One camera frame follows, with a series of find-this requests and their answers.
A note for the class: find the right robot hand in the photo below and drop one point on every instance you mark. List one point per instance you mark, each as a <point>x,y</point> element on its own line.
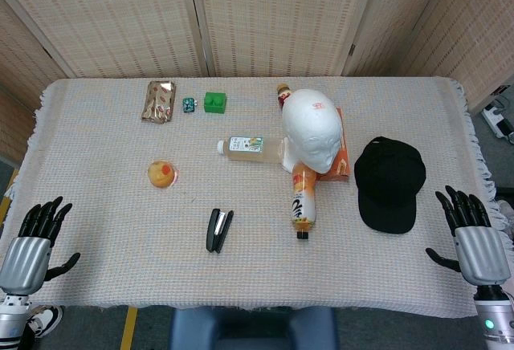
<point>482,253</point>

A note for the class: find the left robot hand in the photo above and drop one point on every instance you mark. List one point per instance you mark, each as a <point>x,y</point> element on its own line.
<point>22,259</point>

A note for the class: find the black baseball cap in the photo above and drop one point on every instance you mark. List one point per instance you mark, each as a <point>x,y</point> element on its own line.
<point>388,184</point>

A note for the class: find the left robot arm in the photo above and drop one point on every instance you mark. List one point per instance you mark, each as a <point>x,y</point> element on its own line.
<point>12,318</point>

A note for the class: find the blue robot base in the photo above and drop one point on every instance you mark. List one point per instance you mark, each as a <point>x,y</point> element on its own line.
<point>254,328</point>

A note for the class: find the white foam mannequin head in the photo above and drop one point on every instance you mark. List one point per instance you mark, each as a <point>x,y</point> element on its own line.
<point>311,129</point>

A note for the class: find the black and white sneaker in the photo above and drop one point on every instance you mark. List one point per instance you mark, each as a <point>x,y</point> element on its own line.
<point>44,320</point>

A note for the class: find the yellow floor tape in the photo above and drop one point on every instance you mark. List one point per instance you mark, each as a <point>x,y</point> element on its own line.
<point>129,327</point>

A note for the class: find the white power strip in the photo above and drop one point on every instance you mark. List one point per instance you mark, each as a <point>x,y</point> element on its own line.
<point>498,119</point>

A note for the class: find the orange snack box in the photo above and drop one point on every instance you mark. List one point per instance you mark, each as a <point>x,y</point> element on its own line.
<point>340,157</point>

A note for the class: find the orange juice bottle black cap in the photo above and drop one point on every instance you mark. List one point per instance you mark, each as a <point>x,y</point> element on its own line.
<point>303,201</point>

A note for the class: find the black stapler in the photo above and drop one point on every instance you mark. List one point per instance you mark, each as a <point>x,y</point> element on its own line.
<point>219,229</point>

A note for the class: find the brown foil snack packet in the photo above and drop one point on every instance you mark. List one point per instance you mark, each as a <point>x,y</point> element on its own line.
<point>159,101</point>

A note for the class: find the white woven tablecloth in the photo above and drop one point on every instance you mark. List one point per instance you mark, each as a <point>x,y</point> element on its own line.
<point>249,269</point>

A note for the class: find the small teal gadget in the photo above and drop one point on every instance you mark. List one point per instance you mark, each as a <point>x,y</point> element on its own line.
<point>188,104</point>

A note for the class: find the green toy block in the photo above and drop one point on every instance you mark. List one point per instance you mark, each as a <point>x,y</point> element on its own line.
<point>215,102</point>

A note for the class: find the clear tea bottle white cap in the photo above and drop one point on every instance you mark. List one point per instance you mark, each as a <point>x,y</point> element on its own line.
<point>251,150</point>

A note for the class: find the small brown figurine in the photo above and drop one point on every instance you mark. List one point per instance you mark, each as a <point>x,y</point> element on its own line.
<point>283,94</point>

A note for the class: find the folding woven screen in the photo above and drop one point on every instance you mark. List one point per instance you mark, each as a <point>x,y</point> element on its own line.
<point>257,17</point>

